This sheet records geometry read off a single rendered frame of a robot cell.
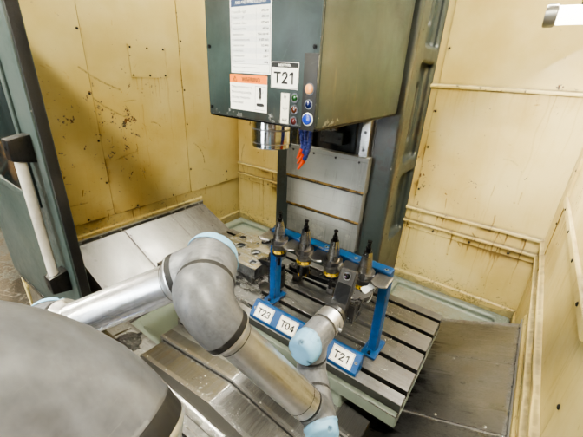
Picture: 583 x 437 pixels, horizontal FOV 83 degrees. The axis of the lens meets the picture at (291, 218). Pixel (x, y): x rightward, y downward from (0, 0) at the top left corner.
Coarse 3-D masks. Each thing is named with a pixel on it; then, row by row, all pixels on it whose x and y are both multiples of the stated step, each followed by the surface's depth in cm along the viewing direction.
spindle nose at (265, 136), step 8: (256, 128) 122; (264, 128) 120; (272, 128) 119; (280, 128) 120; (288, 128) 122; (256, 136) 123; (264, 136) 121; (272, 136) 121; (280, 136) 121; (288, 136) 124; (256, 144) 124; (264, 144) 122; (272, 144) 122; (280, 144) 123; (288, 144) 125
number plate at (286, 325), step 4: (284, 316) 119; (280, 320) 119; (284, 320) 119; (288, 320) 118; (280, 324) 119; (284, 324) 118; (288, 324) 117; (292, 324) 117; (296, 324) 116; (276, 328) 119; (280, 328) 118; (284, 328) 118; (288, 328) 117; (292, 328) 116; (296, 328) 116; (284, 332) 117; (288, 332) 116; (292, 332) 116; (292, 336) 115
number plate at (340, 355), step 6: (336, 348) 108; (342, 348) 107; (330, 354) 108; (336, 354) 107; (342, 354) 106; (348, 354) 105; (354, 354) 105; (336, 360) 106; (342, 360) 105; (348, 360) 105; (342, 366) 105; (348, 366) 104
